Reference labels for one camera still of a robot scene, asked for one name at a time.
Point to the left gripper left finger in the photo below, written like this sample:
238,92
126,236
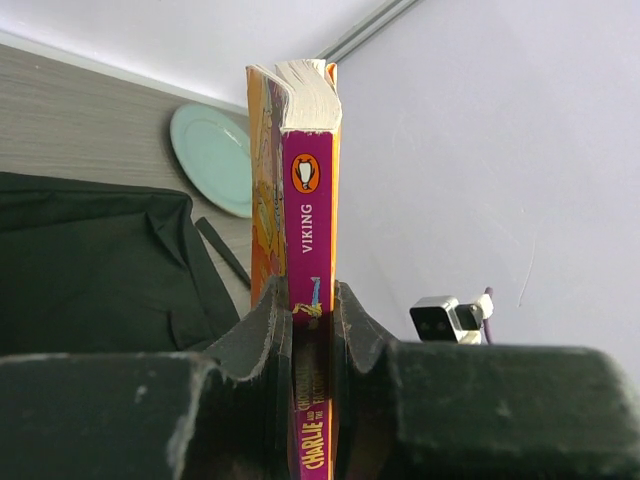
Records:
222,413

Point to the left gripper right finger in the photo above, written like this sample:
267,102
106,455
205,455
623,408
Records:
440,410

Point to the black student backpack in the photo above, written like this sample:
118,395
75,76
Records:
90,267

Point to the orange paperback book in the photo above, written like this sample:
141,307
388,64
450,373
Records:
295,126

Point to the light teal round plate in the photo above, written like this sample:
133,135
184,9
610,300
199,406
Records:
213,152

